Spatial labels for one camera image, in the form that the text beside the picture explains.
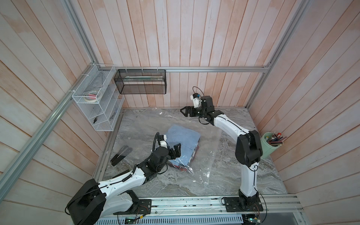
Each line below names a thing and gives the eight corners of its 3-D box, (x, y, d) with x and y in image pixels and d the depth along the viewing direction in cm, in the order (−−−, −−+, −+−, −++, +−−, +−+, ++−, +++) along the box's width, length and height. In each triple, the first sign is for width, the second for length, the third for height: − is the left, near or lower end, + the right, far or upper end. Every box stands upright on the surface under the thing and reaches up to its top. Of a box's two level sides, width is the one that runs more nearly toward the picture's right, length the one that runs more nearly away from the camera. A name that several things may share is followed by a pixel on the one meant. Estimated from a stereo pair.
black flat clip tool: (109, 162, 91) (107, 160, 89) (128, 145, 99) (127, 143, 97) (113, 166, 89) (112, 165, 87) (132, 149, 97) (131, 147, 95)
